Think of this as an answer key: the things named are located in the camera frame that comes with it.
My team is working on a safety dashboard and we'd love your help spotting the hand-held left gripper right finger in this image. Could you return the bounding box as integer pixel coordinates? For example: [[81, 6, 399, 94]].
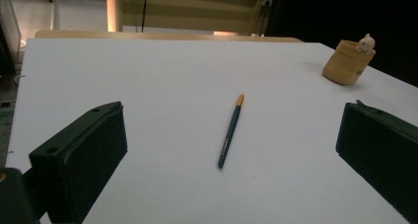
[[335, 99, 418, 224]]

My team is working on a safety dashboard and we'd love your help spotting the black hanging cable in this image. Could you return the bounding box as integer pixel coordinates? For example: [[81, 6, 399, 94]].
[[140, 0, 148, 33]]

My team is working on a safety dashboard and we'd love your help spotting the dark pencil with short orange end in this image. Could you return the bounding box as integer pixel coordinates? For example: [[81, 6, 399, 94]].
[[217, 94, 245, 170]]

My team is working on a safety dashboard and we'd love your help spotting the wooden pen holder with bear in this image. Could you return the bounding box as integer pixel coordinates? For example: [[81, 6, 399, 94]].
[[321, 33, 377, 86]]

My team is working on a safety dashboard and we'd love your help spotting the wooden table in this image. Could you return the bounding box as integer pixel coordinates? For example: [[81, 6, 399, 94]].
[[34, 30, 304, 43]]

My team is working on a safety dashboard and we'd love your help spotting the beige desk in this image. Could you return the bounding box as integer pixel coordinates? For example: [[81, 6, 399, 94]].
[[105, 0, 275, 37]]

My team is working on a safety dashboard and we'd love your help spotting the white table cover sheet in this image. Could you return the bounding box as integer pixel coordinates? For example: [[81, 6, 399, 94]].
[[5, 37, 418, 224]]

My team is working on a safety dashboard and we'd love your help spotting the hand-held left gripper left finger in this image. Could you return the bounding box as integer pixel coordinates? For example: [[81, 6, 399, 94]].
[[29, 101, 128, 224]]

